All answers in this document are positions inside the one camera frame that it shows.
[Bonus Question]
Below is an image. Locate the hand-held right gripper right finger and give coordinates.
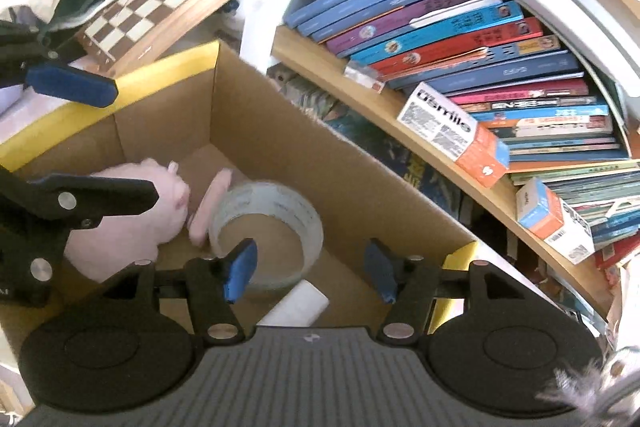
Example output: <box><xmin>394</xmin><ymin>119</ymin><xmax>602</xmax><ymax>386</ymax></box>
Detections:
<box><xmin>363</xmin><ymin>237</ymin><xmax>540</xmax><ymax>344</ymax></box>

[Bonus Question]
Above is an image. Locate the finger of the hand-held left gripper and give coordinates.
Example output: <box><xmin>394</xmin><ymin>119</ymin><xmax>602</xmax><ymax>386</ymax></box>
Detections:
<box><xmin>0</xmin><ymin>21</ymin><xmax>120</xmax><ymax>108</ymax></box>
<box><xmin>0</xmin><ymin>166</ymin><xmax>161</xmax><ymax>309</ymax></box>

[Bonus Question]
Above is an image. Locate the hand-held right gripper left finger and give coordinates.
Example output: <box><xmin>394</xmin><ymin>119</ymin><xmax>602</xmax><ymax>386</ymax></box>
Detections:
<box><xmin>100</xmin><ymin>238</ymin><xmax>261</xmax><ymax>344</ymax></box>

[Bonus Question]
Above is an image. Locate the pink plush toy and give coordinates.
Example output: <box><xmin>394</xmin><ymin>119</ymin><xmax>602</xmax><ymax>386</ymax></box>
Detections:
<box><xmin>63</xmin><ymin>159</ymin><xmax>192</xmax><ymax>284</ymax></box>

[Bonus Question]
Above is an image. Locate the cardboard box with yellow tape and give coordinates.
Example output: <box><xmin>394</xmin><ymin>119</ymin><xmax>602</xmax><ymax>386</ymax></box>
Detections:
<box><xmin>0</xmin><ymin>40</ymin><xmax>482</xmax><ymax>360</ymax></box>

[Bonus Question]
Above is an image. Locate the white rectangular block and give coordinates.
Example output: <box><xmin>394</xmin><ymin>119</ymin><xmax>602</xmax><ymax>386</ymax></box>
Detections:
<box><xmin>257</xmin><ymin>280</ymin><xmax>330</xmax><ymax>329</ymax></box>

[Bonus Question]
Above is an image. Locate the pink round puff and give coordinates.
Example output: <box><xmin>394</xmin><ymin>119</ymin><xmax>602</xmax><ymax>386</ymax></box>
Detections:
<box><xmin>188</xmin><ymin>169</ymin><xmax>234</xmax><ymax>249</ymax></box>

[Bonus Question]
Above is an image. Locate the clear tape roll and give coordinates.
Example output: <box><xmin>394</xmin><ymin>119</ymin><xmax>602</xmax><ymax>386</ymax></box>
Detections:
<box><xmin>207</xmin><ymin>180</ymin><xmax>325</xmax><ymax>292</ymax></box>

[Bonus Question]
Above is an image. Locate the large white orange carton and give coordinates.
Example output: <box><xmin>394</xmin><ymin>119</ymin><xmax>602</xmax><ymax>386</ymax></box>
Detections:
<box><xmin>397</xmin><ymin>81</ymin><xmax>511</xmax><ymax>188</ymax></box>

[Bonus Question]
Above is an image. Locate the small white orange carton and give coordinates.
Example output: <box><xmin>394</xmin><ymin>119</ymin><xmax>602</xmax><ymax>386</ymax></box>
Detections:
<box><xmin>515</xmin><ymin>177</ymin><xmax>596</xmax><ymax>266</ymax></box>

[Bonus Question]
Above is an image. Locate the small white red box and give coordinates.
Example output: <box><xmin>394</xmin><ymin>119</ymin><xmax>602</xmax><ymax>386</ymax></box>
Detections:
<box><xmin>344</xmin><ymin>61</ymin><xmax>387</xmax><ymax>94</ymax></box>

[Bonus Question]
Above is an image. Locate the wooden bookshelf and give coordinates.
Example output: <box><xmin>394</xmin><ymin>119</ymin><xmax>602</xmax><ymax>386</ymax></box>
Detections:
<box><xmin>270</xmin><ymin>0</ymin><xmax>640</xmax><ymax>324</ymax></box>

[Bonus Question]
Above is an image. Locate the row of colourful books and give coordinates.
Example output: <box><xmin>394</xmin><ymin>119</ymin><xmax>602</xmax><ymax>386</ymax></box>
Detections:
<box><xmin>282</xmin><ymin>0</ymin><xmax>640</xmax><ymax>269</ymax></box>

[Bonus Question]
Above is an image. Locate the grey fluffy object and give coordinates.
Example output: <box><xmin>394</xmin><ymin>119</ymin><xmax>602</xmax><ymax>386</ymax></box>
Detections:
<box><xmin>537</xmin><ymin>346</ymin><xmax>640</xmax><ymax>427</ymax></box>

